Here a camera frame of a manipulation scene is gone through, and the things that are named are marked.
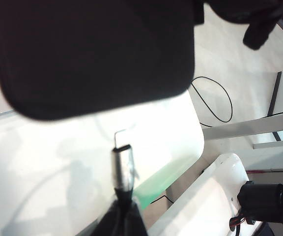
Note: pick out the black metal bar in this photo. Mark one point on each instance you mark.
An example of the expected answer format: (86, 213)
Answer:
(274, 93)

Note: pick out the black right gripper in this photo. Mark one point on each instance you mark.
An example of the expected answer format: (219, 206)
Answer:
(269, 6)

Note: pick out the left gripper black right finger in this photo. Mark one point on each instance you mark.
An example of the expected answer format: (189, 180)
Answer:
(135, 221)

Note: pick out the white metal frame beam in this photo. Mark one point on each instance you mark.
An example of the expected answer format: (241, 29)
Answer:
(242, 129)

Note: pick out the black smartphone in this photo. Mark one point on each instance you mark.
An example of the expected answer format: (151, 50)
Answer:
(82, 61)

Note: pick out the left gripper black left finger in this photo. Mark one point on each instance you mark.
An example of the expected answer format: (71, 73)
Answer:
(109, 221)

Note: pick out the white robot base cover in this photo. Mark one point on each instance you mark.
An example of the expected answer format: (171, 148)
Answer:
(205, 201)

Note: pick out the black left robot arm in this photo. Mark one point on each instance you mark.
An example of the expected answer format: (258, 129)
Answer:
(262, 199)

